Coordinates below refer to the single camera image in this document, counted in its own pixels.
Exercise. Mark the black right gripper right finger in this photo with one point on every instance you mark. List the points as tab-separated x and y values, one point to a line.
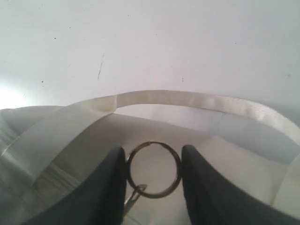
211	199

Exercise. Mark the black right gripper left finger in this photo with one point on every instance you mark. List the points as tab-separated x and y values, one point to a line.
98	200

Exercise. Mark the cream canvas duffel bag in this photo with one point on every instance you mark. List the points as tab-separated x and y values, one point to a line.
46	152

